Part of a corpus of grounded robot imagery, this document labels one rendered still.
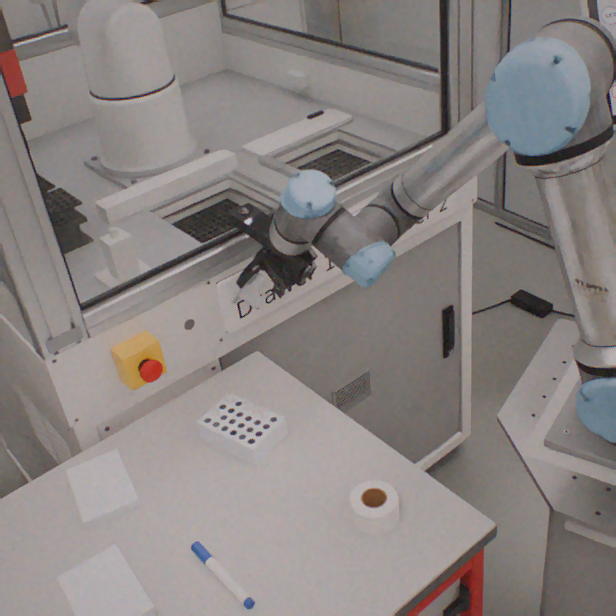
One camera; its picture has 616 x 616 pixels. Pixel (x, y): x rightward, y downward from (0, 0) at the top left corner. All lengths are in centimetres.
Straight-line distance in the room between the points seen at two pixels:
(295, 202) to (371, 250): 13
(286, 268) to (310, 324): 32
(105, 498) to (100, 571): 17
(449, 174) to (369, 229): 14
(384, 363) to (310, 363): 24
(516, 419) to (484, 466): 97
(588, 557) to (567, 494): 25
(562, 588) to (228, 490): 64
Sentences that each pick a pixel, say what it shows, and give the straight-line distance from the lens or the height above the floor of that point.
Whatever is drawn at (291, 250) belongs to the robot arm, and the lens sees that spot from 128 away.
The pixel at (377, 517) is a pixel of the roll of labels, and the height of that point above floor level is 80.
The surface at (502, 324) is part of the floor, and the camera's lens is 282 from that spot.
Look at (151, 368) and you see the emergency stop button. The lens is 134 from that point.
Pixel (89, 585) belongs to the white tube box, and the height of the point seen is 81.
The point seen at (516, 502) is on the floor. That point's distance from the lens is 225.
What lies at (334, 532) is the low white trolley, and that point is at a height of 76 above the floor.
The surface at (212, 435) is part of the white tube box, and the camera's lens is 134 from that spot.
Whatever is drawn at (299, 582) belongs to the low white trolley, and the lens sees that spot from 116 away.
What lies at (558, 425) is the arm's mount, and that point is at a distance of 134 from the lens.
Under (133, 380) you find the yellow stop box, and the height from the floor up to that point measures 86.
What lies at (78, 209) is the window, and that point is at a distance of 127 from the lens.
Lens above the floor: 169
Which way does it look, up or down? 35 degrees down
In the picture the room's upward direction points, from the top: 7 degrees counter-clockwise
